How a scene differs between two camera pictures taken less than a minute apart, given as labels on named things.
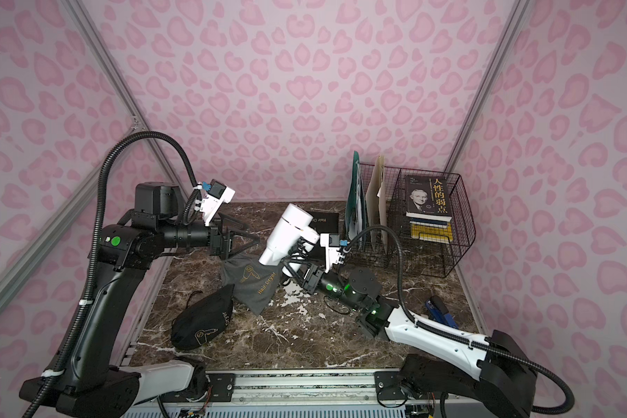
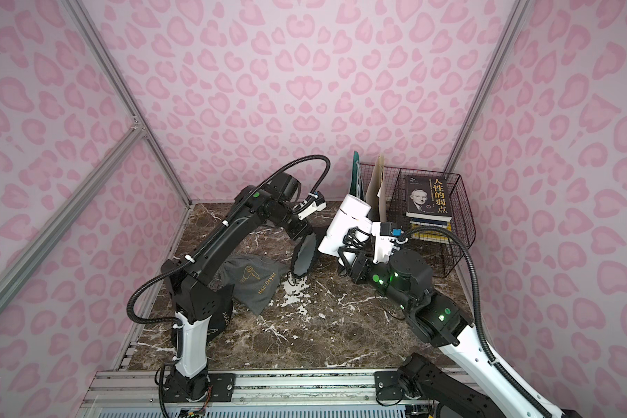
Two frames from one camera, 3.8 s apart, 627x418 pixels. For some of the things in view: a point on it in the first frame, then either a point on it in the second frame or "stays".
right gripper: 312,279 -> 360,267
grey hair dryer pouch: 255,283 stays
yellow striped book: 433,230 stays
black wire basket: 431,215 stays
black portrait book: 428,197 stays
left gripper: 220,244 -> 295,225
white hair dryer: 292,240 -> 352,212
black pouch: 322,223 -> 305,252
